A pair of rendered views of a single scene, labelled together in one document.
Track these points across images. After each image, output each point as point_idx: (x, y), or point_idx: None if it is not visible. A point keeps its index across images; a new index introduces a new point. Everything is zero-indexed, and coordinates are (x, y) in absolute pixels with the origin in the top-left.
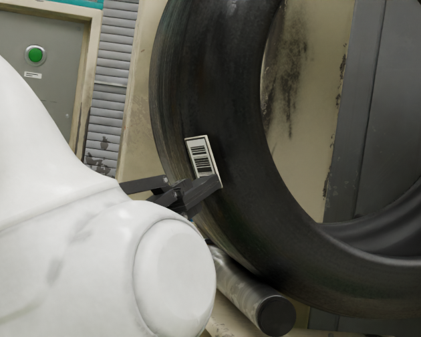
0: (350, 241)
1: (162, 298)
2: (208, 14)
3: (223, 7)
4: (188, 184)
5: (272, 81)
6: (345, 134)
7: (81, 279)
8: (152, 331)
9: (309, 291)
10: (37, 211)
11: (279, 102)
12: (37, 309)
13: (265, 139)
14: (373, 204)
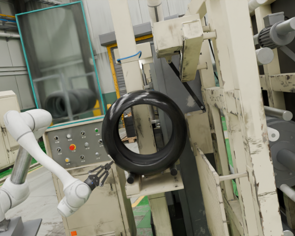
0: (158, 156)
1: (79, 194)
2: (103, 134)
3: (105, 133)
4: (107, 164)
5: (135, 128)
6: (168, 124)
7: (71, 194)
8: (80, 197)
9: (137, 173)
10: (67, 187)
11: (138, 131)
12: (70, 197)
13: (118, 152)
14: None
